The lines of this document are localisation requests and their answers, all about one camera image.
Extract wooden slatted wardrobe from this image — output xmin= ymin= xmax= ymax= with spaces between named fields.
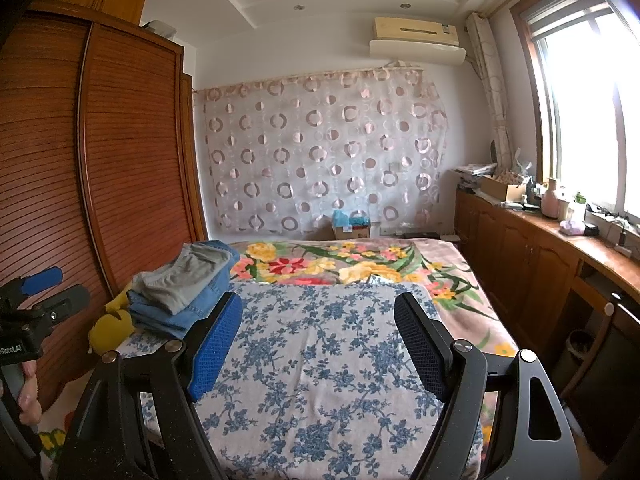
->
xmin=0 ymin=5 xmax=208 ymax=411

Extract wooden cabinet counter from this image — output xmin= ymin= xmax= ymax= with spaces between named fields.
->
xmin=455 ymin=187 xmax=640 ymax=376

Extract beige air conditioner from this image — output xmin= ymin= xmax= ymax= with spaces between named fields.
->
xmin=372 ymin=16 xmax=460 ymax=47

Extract pink thermos jug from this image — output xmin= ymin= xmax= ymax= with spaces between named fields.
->
xmin=542 ymin=178 xmax=560 ymax=218

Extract wooden chair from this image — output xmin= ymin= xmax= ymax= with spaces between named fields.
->
xmin=557 ymin=294 xmax=640 ymax=426

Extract colourful flower print blanket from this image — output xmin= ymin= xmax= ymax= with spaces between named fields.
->
xmin=227 ymin=239 xmax=518 ymax=361

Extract grey pants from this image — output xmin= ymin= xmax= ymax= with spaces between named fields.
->
xmin=132 ymin=242 xmax=240 ymax=316

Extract trash bin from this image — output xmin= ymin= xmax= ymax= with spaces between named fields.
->
xmin=567 ymin=330 xmax=596 ymax=371

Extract cardboard box with blue cloth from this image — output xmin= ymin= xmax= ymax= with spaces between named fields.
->
xmin=331 ymin=210 xmax=372 ymax=240

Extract folded blue jeans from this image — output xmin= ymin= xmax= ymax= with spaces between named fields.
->
xmin=126 ymin=240 xmax=242 ymax=339

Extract stack of papers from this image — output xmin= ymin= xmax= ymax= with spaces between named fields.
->
xmin=457 ymin=162 xmax=498 ymax=191

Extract circle patterned sheer curtain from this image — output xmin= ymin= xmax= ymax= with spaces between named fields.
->
xmin=195 ymin=67 xmax=451 ymax=233

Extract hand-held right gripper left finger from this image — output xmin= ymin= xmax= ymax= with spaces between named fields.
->
xmin=57 ymin=291 xmax=244 ymax=480

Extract blue floral bed cloth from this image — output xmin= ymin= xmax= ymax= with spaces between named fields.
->
xmin=122 ymin=282 xmax=483 ymax=480

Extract open cardboard box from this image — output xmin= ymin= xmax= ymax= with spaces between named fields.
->
xmin=480 ymin=174 xmax=528 ymax=203

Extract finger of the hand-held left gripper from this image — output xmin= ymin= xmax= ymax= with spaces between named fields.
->
xmin=35 ymin=285 xmax=91 ymax=319
xmin=15 ymin=267 xmax=64 ymax=297

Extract window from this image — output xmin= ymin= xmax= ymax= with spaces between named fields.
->
xmin=510 ymin=0 xmax=640 ymax=221

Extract beige patterned window curtain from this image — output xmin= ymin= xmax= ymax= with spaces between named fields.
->
xmin=465 ymin=12 xmax=516 ymax=171

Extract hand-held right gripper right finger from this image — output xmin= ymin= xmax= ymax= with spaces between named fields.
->
xmin=393 ymin=292 xmax=576 ymax=480

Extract person's left hand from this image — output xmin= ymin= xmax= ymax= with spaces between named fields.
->
xmin=0 ymin=359 xmax=42 ymax=427

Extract yellow plush toy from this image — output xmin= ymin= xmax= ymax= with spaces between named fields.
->
xmin=89 ymin=287 xmax=136 ymax=353

